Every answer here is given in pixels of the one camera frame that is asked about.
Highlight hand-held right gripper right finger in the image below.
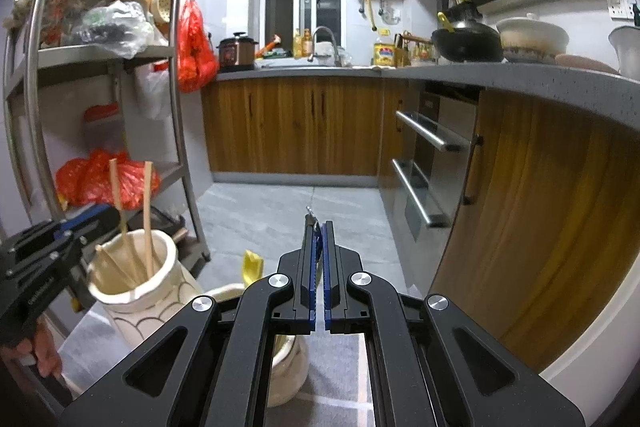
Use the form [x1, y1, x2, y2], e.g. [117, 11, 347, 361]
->
[322, 221, 586, 427]

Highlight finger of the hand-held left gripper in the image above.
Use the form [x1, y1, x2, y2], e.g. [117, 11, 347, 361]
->
[0, 221, 88, 280]
[52, 204, 123, 242]

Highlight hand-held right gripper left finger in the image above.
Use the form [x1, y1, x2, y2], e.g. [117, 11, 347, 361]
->
[59, 221, 321, 427]

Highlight silver fork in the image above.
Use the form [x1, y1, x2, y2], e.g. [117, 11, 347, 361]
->
[304, 205, 321, 288]

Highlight yellow tulip green-handled spoon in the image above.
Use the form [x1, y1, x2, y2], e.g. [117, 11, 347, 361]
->
[241, 249, 264, 286]

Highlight cream floral ceramic utensil holder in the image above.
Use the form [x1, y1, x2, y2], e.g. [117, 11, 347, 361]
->
[87, 229, 310, 408]

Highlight person's left hand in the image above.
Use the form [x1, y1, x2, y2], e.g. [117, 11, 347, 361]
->
[0, 319, 64, 379]

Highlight crumpled red plastic bag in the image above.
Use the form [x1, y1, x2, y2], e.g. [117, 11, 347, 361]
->
[55, 149, 162, 208]

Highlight large red-lidded plastic jar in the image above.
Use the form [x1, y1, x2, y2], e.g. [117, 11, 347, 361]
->
[82, 103, 123, 152]

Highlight wooden base cabinets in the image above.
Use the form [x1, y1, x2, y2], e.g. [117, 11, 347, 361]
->
[200, 79, 640, 373]

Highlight hanging white plastic bag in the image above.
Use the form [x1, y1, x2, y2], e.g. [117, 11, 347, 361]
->
[134, 62, 173, 120]

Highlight stainless built-in drawer appliance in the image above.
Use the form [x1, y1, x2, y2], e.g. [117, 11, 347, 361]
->
[377, 89, 483, 243]

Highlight metal shelf rack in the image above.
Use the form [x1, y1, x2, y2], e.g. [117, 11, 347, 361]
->
[0, 0, 213, 278]

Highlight hanging red plastic bag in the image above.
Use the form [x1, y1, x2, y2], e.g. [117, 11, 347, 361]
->
[177, 0, 220, 94]

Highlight clear plastic bag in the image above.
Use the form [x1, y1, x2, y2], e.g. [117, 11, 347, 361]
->
[75, 2, 153, 58]

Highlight steel kitchen faucet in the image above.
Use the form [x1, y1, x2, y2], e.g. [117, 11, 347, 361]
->
[307, 26, 346, 68]

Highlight dark rice cooker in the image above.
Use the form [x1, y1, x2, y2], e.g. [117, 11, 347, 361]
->
[217, 32, 260, 72]

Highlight yellow cooking oil bottle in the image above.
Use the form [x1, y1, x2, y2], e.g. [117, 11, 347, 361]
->
[371, 42, 397, 68]

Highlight beige plastic colander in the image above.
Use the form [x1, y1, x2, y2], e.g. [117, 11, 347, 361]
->
[145, 0, 176, 25]

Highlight wooden bottle rack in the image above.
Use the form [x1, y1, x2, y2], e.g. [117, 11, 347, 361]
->
[395, 32, 435, 68]

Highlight black wok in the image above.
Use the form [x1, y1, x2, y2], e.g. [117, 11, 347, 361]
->
[431, 12, 503, 62]

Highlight grey kitchen countertop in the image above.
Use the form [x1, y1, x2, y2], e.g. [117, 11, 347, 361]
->
[215, 59, 640, 130]

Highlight white ceramic pot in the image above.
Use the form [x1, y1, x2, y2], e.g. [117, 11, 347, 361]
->
[495, 13, 571, 62]

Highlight pink dish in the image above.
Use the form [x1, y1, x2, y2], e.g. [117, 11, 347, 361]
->
[554, 53, 621, 75]

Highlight white jug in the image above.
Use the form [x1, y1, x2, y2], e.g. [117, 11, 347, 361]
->
[608, 26, 640, 80]

